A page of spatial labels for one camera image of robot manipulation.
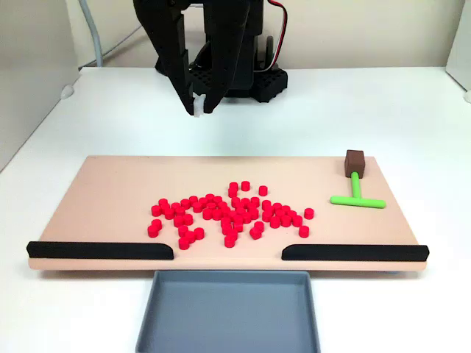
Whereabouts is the green T tool brown handle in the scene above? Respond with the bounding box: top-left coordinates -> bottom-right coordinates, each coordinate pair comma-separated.
329,149 -> 387,209

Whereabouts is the grey partition panel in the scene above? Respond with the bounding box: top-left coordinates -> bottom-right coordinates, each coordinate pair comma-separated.
0,0 -> 81,173

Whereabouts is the beige board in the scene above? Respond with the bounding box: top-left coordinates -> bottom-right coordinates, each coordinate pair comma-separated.
27,154 -> 430,275

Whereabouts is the white partition panel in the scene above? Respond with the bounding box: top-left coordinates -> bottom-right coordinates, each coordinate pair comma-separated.
446,0 -> 471,93

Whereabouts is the grey tray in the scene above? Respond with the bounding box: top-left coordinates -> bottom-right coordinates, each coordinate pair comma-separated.
135,270 -> 322,353

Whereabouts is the thin white cable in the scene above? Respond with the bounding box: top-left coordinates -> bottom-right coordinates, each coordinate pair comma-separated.
99,25 -> 144,62

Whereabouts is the red white black servo cable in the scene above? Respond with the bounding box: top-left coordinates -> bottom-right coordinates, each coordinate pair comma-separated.
267,0 -> 289,73

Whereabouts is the grey hose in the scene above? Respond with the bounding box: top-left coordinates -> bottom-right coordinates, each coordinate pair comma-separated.
79,0 -> 103,68

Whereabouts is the black foam rail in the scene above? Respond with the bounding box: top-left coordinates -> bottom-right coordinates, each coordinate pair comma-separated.
26,240 -> 174,261
281,243 -> 430,263

